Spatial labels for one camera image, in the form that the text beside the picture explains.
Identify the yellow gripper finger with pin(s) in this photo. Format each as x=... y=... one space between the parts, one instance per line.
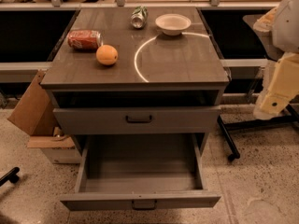
x=280 y=86

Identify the orange fruit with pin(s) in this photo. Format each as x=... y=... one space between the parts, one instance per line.
x=106 y=55

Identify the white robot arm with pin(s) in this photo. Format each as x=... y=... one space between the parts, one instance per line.
x=283 y=24

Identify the grey upper drawer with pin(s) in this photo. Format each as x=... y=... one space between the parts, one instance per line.
x=134 y=120

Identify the grey drawer cabinet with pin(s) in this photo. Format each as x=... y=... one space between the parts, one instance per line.
x=153 y=69

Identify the open grey bottom drawer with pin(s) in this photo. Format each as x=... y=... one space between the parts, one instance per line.
x=141 y=172

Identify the black side table stand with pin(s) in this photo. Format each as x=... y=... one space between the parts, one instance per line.
x=273 y=54

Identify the green soda can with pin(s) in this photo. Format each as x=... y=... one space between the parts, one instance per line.
x=139 y=17

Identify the red soda can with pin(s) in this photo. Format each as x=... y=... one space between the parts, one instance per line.
x=84 y=39

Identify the brown cardboard box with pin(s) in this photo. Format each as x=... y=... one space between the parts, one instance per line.
x=33 y=115

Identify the black chair caster leg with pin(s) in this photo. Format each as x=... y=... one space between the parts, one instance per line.
x=11 y=176

